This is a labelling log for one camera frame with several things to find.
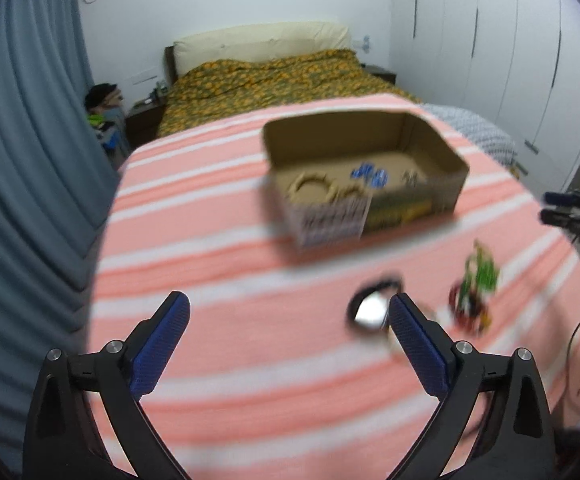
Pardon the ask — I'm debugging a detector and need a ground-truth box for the green bead bracelet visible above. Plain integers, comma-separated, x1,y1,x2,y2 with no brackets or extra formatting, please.
461,238,502,302

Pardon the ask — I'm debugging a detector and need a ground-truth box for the red bead bracelet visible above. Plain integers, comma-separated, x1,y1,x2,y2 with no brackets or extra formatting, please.
446,282,494,336

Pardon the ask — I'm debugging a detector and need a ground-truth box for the blue crystal bead bracelet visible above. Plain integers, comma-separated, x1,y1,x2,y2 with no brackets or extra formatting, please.
349,161,391,190

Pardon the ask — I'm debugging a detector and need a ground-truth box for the light wooden bead bracelet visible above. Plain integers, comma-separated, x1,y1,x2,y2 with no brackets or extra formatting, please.
286,172,339,207

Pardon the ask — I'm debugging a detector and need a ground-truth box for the black white checkered blanket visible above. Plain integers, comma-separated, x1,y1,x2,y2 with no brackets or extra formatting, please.
422,103,517,168

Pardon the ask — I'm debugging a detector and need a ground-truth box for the white wardrobe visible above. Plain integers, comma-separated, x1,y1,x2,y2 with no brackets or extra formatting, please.
390,0,580,195

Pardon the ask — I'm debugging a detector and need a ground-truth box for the black smart watch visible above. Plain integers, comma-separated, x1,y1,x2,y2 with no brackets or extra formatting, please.
346,274,404,333

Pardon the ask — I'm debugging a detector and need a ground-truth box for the right dark nightstand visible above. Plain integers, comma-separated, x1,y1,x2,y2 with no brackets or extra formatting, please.
363,65,396,86

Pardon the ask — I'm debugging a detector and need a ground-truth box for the dark nightstand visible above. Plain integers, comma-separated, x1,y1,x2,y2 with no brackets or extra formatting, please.
363,65,396,86
125,101,167,150

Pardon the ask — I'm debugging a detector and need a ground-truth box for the open cardboard box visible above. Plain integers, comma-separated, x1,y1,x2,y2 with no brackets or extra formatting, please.
262,110,469,248

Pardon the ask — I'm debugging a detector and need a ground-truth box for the striped pink white tablecloth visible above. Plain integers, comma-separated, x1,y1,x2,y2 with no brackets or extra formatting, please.
89,94,580,479

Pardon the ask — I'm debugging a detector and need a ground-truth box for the blue curtain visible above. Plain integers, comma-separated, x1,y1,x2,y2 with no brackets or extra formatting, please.
0,0,118,472

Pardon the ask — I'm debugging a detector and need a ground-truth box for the cream bed headboard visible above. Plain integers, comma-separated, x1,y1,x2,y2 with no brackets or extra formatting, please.
164,21,352,81

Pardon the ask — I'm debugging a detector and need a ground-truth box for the left dark nightstand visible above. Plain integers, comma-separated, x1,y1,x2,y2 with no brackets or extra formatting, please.
125,101,167,150

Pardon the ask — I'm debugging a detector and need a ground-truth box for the pile of clothes with hat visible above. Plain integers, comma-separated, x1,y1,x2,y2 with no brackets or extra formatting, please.
84,82,131,170

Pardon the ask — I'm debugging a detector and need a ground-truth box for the bed with yellow floral cover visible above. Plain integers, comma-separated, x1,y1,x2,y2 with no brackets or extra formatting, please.
156,49,421,139

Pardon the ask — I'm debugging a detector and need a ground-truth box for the dark bead bracelet with charm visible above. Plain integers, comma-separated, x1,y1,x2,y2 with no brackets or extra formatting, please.
400,169,428,189

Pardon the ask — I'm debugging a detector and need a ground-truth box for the tan bead bracelet with charm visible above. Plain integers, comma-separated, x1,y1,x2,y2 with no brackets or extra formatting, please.
336,181,371,202

